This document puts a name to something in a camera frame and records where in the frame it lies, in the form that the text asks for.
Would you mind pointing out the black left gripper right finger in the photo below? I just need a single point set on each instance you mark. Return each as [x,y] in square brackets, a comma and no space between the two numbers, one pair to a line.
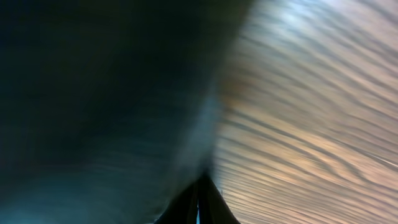
[211,206]

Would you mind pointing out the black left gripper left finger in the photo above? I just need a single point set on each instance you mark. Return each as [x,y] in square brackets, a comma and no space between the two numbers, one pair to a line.
[183,209]

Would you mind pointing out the light blue denim jeans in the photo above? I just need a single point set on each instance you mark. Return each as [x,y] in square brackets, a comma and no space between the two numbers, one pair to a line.
[109,108]

